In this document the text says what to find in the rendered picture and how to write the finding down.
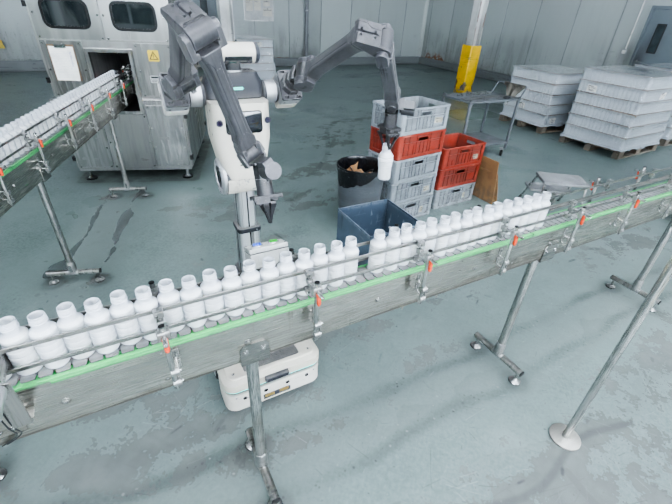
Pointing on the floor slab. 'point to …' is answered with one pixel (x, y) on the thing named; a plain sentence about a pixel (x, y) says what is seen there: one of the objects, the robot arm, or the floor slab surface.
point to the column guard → (467, 68)
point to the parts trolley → (485, 113)
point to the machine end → (63, 13)
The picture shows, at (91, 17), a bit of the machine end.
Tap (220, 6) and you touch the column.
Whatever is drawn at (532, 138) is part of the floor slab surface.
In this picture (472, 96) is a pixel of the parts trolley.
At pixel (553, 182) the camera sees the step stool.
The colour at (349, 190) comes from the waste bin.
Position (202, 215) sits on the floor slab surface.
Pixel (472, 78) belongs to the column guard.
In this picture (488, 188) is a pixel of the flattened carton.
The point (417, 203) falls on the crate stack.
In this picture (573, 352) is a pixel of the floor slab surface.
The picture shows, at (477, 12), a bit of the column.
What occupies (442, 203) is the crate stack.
